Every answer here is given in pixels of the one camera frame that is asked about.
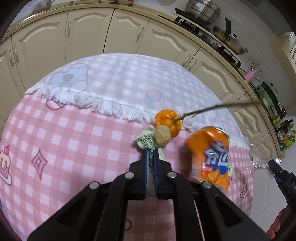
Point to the green white paper wrapper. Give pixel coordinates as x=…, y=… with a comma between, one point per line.
x=145, y=140

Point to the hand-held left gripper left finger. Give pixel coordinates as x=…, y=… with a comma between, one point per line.
x=144, y=176

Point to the dark green oil bottle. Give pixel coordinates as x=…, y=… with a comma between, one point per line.
x=285, y=131

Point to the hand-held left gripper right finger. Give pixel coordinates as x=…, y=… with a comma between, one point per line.
x=157, y=176

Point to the bundle of chopsticks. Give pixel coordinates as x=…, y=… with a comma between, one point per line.
x=255, y=68

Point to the clear cellophane wrapper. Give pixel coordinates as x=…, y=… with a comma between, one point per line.
x=257, y=160

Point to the pink utensil holder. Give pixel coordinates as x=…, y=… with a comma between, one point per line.
x=249, y=76

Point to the pink checked tablecloth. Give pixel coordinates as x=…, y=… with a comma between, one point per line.
x=81, y=127

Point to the orange soda can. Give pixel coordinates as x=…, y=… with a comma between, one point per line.
x=203, y=143

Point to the green electric cooker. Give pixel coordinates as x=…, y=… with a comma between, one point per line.
x=268, y=97

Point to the dark soy sauce bottle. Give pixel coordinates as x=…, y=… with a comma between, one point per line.
x=282, y=122

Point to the cream kitchen base cabinet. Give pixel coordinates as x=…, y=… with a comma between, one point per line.
x=92, y=30

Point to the steel steamer pot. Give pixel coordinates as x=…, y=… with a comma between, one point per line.
x=203, y=10

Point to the black gas stove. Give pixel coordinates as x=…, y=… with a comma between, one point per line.
x=196, y=29

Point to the beige fuzzy ball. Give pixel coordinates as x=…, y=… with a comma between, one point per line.
x=163, y=136

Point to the person's right hand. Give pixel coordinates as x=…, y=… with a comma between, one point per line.
x=276, y=228

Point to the cream upper cabinet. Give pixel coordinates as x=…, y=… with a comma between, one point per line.
x=291, y=51

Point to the thin brown stick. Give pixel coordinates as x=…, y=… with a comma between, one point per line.
x=208, y=108

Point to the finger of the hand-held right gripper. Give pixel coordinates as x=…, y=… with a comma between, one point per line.
x=276, y=167
x=277, y=181

